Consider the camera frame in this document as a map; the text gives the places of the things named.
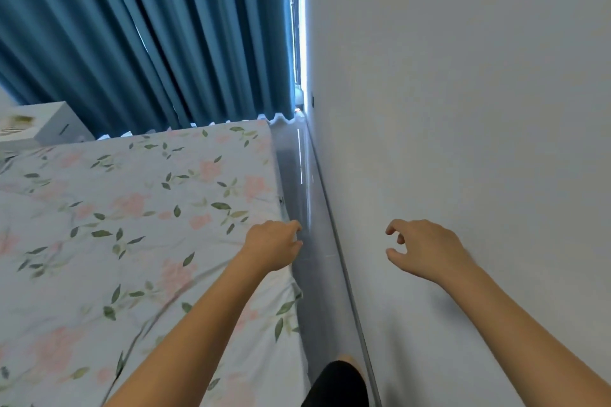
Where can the person's left hand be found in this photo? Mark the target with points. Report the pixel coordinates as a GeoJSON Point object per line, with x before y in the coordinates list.
{"type": "Point", "coordinates": [269, 244]}

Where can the floral bed sheet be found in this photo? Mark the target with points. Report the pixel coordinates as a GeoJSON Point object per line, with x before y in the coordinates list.
{"type": "Point", "coordinates": [119, 239]}

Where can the person's left forearm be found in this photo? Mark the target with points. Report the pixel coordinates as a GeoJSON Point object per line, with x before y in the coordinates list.
{"type": "Point", "coordinates": [191, 335]}

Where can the window frame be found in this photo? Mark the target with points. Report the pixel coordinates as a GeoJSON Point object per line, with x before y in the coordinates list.
{"type": "Point", "coordinates": [297, 25]}

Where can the person's right middle finger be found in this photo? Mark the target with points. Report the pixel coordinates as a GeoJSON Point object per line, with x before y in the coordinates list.
{"type": "Point", "coordinates": [401, 239]}

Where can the person's right forearm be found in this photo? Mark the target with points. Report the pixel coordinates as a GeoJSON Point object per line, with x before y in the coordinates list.
{"type": "Point", "coordinates": [525, 340]}

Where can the person's right thumb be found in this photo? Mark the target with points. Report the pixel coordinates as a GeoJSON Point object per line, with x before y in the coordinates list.
{"type": "Point", "coordinates": [397, 257]}

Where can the white nightstand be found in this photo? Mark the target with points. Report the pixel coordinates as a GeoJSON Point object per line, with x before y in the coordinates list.
{"type": "Point", "coordinates": [52, 127]}

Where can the blue curtain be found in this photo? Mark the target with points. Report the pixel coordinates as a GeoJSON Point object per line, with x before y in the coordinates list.
{"type": "Point", "coordinates": [143, 34]}

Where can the person's right hand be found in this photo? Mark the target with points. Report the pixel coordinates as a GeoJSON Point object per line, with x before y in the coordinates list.
{"type": "Point", "coordinates": [432, 249]}

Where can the person's left fingers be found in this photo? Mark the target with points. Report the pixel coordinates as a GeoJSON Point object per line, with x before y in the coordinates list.
{"type": "Point", "coordinates": [293, 237]}

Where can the person's black shorts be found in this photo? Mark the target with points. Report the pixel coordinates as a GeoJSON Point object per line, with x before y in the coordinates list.
{"type": "Point", "coordinates": [336, 385]}

